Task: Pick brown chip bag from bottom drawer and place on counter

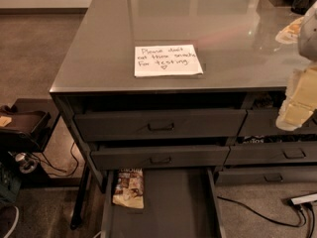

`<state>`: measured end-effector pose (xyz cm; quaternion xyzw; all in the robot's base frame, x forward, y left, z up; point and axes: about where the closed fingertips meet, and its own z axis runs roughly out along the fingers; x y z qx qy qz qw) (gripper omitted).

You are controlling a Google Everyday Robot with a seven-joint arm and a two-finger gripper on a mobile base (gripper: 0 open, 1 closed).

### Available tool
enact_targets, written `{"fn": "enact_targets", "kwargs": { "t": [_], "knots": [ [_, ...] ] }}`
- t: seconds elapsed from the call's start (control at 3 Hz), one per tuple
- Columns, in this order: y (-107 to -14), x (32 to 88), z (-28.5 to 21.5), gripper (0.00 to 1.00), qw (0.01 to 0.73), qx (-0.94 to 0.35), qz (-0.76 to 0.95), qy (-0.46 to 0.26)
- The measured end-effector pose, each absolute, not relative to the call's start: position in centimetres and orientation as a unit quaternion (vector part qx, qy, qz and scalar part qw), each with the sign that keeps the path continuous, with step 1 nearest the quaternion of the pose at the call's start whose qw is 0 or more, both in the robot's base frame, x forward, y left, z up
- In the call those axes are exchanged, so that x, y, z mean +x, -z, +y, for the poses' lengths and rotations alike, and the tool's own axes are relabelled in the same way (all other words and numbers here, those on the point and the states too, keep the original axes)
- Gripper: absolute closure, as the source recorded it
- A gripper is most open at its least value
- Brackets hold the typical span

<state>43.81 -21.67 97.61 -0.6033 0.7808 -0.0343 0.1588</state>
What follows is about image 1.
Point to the brown chip bag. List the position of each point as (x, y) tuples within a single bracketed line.
[(129, 189)]

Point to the top left grey drawer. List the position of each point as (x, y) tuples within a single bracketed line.
[(159, 124)]

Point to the grey metal drawer cabinet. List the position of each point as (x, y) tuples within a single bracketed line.
[(244, 67)]

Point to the white handwritten paper note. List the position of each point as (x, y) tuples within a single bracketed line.
[(166, 60)]

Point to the middle right grey drawer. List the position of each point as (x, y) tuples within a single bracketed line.
[(272, 153)]

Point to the top right grey drawer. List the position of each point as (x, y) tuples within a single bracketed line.
[(261, 122)]

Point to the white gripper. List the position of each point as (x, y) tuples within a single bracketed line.
[(309, 37)]

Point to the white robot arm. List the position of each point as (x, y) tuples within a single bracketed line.
[(307, 41)]

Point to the dark side cart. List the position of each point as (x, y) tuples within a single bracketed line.
[(32, 124)]

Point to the snack bags in right drawer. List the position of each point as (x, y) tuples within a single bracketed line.
[(277, 139)]

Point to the white power strip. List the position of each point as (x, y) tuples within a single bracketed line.
[(304, 199)]

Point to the grey drawer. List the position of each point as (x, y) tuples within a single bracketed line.
[(159, 124), (267, 175), (159, 157), (261, 122), (272, 153)]

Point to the bottom right grey drawer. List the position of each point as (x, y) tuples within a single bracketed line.
[(267, 175)]

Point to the middle left grey drawer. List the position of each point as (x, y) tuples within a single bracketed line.
[(159, 157)]

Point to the bottom left open drawer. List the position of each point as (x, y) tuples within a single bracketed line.
[(178, 203)]

